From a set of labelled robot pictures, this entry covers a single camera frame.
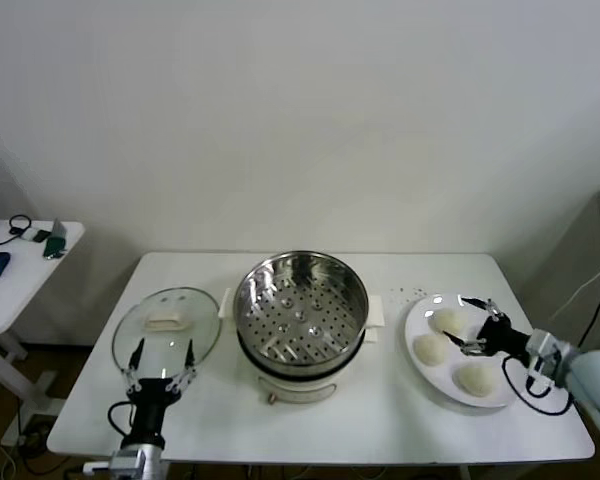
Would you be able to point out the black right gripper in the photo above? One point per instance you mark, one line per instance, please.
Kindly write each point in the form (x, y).
(500, 337)

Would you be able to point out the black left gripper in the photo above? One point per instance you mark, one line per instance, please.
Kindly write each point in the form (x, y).
(152, 400)

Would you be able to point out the white steamed baozi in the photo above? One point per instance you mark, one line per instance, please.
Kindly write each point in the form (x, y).
(430, 350)
(475, 381)
(450, 320)

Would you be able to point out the steel steamer pot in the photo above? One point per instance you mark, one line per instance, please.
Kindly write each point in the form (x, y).
(295, 390)

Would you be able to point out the perforated steel steamer basket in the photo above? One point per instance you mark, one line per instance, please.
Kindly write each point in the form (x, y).
(300, 320)

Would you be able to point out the white round plate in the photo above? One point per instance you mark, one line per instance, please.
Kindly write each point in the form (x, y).
(420, 320)

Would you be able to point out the scattered dark crumbs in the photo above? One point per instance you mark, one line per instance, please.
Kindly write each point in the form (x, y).
(414, 290)

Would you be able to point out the white side table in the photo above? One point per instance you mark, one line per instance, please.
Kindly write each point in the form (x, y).
(25, 280)

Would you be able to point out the small grey stand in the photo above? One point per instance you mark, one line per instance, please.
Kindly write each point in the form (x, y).
(59, 227)

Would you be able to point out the small dark device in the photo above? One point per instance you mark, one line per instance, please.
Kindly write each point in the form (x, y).
(41, 235)

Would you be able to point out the small white box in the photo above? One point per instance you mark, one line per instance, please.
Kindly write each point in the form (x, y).
(28, 235)

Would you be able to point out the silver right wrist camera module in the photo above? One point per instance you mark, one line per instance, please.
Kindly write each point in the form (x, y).
(545, 352)

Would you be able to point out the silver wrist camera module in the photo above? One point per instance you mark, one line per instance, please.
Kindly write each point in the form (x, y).
(545, 352)
(135, 455)

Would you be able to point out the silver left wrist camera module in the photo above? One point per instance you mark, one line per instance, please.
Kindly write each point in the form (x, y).
(135, 455)

